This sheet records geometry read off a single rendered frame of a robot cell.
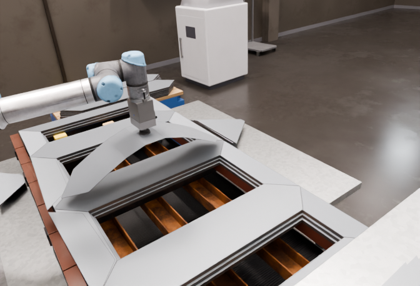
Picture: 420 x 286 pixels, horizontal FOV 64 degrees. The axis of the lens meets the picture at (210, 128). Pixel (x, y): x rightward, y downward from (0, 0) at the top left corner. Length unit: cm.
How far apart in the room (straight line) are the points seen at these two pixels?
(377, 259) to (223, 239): 45
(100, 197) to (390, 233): 92
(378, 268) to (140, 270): 59
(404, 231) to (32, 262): 116
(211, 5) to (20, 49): 253
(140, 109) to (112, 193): 32
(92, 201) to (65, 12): 411
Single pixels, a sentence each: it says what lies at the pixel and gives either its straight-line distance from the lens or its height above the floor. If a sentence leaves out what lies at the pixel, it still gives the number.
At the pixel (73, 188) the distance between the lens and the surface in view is 128.
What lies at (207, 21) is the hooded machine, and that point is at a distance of 432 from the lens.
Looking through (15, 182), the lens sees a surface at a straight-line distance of 181.
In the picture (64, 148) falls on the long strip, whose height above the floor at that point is 85.
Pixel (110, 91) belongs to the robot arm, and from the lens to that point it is 103.
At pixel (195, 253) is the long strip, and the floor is 85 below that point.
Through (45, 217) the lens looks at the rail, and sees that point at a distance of 133.
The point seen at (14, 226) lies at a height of 68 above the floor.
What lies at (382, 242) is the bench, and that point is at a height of 105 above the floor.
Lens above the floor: 159
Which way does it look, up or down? 27 degrees down
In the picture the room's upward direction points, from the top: 3 degrees counter-clockwise
